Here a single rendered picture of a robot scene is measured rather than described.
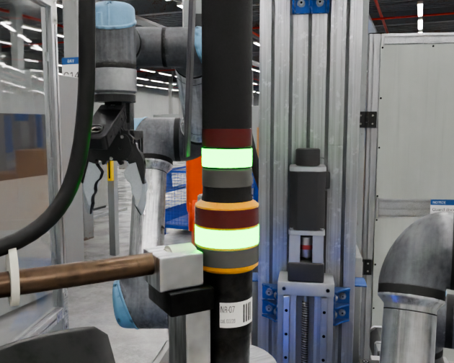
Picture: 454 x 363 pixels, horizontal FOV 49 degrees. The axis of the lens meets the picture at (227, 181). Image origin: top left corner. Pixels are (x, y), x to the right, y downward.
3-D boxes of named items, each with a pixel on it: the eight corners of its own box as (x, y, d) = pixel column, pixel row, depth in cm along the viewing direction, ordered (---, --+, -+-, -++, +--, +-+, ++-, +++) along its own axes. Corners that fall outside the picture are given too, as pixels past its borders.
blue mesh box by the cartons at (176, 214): (158, 234, 746) (158, 168, 734) (194, 219, 863) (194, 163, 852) (213, 238, 714) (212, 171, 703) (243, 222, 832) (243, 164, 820)
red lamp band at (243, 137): (216, 148, 31) (216, 128, 31) (193, 146, 34) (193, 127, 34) (261, 147, 32) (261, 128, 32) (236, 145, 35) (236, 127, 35)
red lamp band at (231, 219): (213, 232, 31) (213, 212, 31) (184, 220, 35) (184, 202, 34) (272, 225, 33) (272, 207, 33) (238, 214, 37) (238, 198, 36)
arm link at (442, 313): (390, 328, 120) (392, 274, 119) (451, 338, 115) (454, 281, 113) (384, 348, 109) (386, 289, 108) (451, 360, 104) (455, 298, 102)
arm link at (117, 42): (140, 10, 90) (131, -2, 81) (141, 72, 91) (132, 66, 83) (96, 10, 90) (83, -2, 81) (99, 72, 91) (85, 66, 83)
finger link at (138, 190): (162, 204, 92) (143, 158, 91) (154, 209, 86) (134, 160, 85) (147, 210, 92) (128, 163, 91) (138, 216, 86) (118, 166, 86)
